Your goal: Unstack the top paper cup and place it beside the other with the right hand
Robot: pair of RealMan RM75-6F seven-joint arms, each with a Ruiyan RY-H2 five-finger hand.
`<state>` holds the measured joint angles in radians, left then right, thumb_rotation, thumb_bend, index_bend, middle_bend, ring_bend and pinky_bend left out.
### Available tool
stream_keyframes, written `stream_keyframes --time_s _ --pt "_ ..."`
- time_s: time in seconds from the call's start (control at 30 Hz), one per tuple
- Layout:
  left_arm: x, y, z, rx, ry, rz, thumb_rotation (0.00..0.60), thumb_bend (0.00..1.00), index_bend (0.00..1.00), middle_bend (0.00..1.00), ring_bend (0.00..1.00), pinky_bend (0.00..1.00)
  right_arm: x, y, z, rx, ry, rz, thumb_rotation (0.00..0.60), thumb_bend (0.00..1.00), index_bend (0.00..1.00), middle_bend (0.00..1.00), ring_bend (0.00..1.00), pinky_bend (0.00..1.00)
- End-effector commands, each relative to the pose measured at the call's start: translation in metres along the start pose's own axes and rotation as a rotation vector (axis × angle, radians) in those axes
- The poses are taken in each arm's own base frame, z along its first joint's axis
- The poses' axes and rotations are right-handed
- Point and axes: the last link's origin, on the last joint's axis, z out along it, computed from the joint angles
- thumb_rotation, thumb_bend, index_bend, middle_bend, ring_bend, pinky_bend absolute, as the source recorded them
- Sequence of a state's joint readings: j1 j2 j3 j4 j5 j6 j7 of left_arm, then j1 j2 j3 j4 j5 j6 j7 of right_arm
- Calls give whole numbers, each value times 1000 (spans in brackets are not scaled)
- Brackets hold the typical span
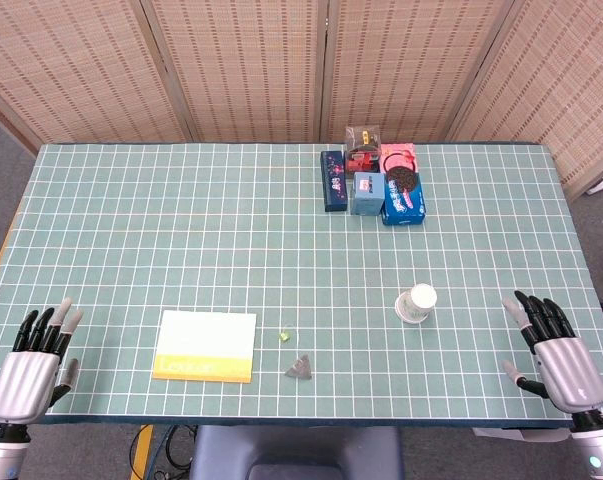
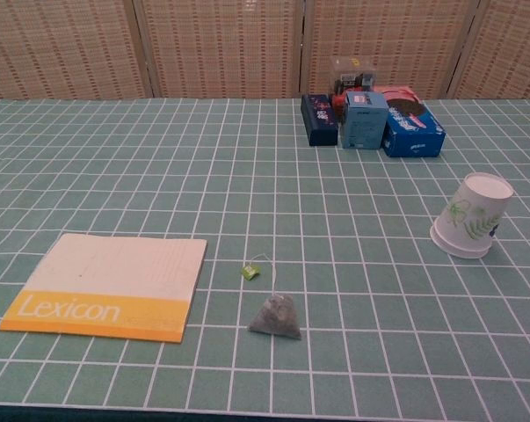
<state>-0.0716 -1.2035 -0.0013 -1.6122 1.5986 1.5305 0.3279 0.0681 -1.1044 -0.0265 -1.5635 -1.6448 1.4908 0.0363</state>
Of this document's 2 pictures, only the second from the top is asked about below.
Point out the white paper cup green print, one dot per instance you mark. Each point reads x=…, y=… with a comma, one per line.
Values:
x=477, y=206

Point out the dark navy floral box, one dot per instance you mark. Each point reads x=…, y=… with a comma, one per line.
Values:
x=319, y=121

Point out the woven bamboo screen panel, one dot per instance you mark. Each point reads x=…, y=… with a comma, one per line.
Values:
x=510, y=48
x=220, y=48
x=392, y=35
x=58, y=48

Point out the green grid tablecloth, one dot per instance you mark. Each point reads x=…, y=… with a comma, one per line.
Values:
x=203, y=184

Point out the pyramid tea bag green tag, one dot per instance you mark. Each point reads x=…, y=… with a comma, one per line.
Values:
x=277, y=318

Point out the light blue carton box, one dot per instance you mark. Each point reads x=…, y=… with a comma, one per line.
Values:
x=363, y=125

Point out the clear plastic toy box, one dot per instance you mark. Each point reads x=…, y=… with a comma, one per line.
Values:
x=352, y=74

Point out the pink flat box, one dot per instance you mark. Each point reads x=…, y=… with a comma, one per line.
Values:
x=398, y=92

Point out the blue Oreo cookie box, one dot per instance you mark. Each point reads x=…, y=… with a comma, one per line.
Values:
x=414, y=136

